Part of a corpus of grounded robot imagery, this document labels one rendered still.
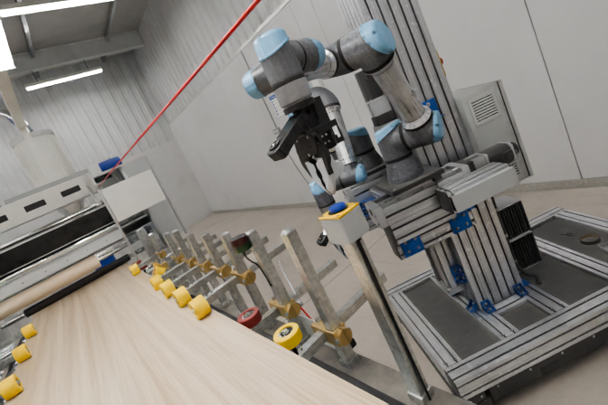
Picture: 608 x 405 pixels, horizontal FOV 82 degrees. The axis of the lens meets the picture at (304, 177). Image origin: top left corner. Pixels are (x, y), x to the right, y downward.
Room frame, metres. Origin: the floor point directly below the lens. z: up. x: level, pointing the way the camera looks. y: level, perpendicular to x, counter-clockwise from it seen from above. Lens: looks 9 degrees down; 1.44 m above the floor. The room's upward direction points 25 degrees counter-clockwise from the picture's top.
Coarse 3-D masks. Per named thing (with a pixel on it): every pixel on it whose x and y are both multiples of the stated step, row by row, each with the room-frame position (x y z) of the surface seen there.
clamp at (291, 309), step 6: (270, 300) 1.24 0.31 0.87; (276, 300) 1.21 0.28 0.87; (276, 306) 1.18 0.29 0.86; (282, 306) 1.15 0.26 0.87; (288, 306) 1.14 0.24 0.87; (294, 306) 1.14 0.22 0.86; (282, 312) 1.16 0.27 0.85; (288, 312) 1.12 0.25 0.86; (294, 312) 1.13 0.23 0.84; (288, 318) 1.14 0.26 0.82
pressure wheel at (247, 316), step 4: (248, 308) 1.17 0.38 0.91; (252, 308) 1.15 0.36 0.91; (256, 308) 1.14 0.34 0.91; (244, 312) 1.16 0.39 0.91; (248, 312) 1.13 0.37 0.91; (252, 312) 1.13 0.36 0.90; (256, 312) 1.12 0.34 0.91; (260, 312) 1.14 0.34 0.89; (240, 316) 1.14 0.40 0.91; (244, 316) 1.13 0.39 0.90; (248, 316) 1.12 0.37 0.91; (252, 316) 1.10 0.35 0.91; (256, 316) 1.11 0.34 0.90; (260, 316) 1.12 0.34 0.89; (240, 320) 1.11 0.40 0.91; (244, 320) 1.10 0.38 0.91; (248, 320) 1.09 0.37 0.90; (252, 320) 1.10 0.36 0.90; (256, 320) 1.10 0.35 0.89; (260, 320) 1.11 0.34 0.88; (244, 324) 1.10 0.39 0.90; (248, 324) 1.09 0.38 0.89; (252, 324) 1.10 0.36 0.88; (256, 324) 1.10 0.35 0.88
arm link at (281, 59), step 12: (264, 36) 0.73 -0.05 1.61; (276, 36) 0.73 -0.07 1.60; (288, 36) 0.75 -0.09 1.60; (264, 48) 0.73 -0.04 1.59; (276, 48) 0.72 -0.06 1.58; (288, 48) 0.73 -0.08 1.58; (300, 48) 0.77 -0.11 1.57; (264, 60) 0.73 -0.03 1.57; (276, 60) 0.72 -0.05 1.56; (288, 60) 0.73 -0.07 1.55; (300, 60) 0.76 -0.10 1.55; (276, 72) 0.73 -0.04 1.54; (288, 72) 0.72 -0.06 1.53; (300, 72) 0.74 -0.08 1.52; (276, 84) 0.73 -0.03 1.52
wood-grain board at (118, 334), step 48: (96, 288) 2.68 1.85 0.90; (144, 288) 2.06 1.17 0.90; (48, 336) 1.98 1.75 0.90; (96, 336) 1.61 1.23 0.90; (144, 336) 1.36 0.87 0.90; (192, 336) 1.17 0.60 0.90; (240, 336) 1.02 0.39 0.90; (48, 384) 1.32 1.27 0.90; (96, 384) 1.14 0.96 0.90; (144, 384) 1.00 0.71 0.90; (192, 384) 0.89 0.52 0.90; (240, 384) 0.80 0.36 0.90; (288, 384) 0.72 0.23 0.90; (336, 384) 0.66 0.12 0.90
